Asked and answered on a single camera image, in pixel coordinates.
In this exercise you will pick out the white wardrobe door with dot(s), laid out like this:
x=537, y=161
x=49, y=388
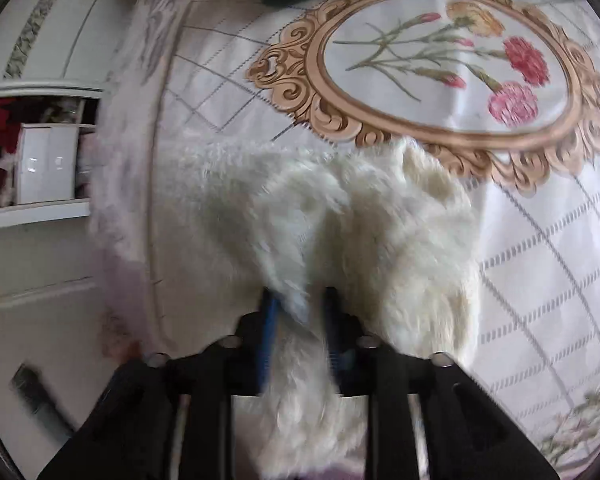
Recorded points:
x=59, y=47

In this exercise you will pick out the white diamond pattern mat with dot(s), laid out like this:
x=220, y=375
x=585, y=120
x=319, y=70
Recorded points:
x=503, y=94

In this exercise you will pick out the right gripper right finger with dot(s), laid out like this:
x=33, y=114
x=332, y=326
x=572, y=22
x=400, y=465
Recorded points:
x=425, y=418

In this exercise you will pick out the white fluffy sweater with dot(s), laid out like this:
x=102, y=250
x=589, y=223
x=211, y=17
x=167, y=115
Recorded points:
x=388, y=227

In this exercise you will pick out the white drawer unit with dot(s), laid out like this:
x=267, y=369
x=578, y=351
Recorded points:
x=46, y=167

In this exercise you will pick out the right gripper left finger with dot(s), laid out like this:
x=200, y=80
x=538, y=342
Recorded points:
x=130, y=433

